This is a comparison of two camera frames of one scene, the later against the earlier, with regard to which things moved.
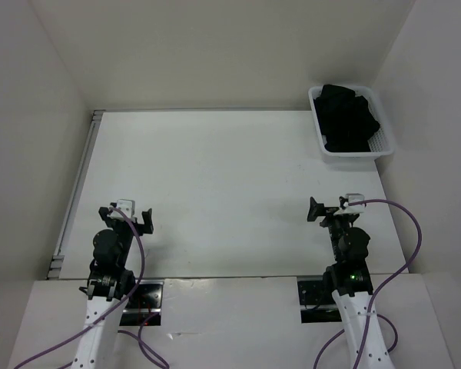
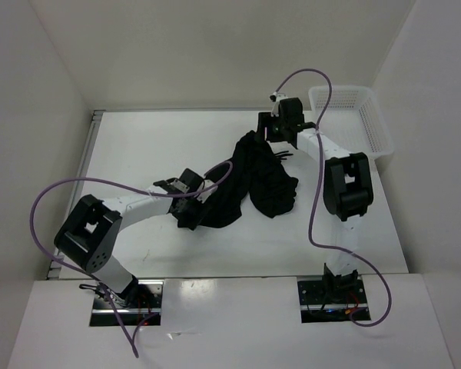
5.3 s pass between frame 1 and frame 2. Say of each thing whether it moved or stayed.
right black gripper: moved
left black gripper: moved
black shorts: moved
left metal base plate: stayed
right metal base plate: stayed
